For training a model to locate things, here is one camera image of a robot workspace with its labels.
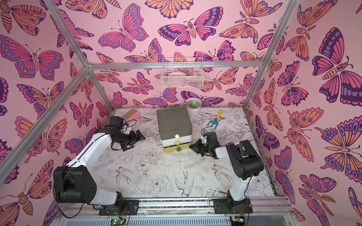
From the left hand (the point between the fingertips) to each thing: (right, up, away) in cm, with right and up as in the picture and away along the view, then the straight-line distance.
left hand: (141, 140), depth 86 cm
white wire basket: (+25, +44, +9) cm, 52 cm away
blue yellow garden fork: (+51, +11, +27) cm, 59 cm away
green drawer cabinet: (+21, +7, -4) cm, 22 cm away
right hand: (+28, -6, +7) cm, 29 cm away
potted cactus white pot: (+33, +23, +24) cm, 47 cm away
